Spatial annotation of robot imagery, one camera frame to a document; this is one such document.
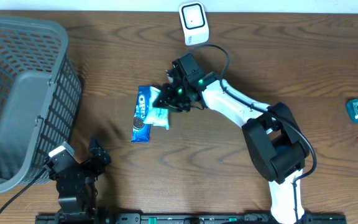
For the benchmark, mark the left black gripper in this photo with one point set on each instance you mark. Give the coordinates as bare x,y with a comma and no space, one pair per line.
96,168

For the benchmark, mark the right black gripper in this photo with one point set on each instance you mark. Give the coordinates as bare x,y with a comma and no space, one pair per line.
166,101

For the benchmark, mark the mint green wipes pack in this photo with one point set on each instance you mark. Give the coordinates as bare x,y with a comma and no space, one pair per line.
155,116

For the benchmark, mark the blue Oreo cookie pack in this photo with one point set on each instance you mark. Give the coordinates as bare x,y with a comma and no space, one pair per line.
141,130

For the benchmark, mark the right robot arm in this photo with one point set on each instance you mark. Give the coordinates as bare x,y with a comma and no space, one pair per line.
275,143

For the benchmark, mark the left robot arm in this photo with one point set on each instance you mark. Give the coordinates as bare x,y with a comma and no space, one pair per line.
75,183

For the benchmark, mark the white barcode scanner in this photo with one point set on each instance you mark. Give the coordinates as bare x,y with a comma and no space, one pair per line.
194,23

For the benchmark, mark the grey plastic mesh basket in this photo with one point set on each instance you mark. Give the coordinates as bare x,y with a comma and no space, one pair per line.
39,96

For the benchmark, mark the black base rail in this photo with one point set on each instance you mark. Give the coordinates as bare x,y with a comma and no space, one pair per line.
135,218

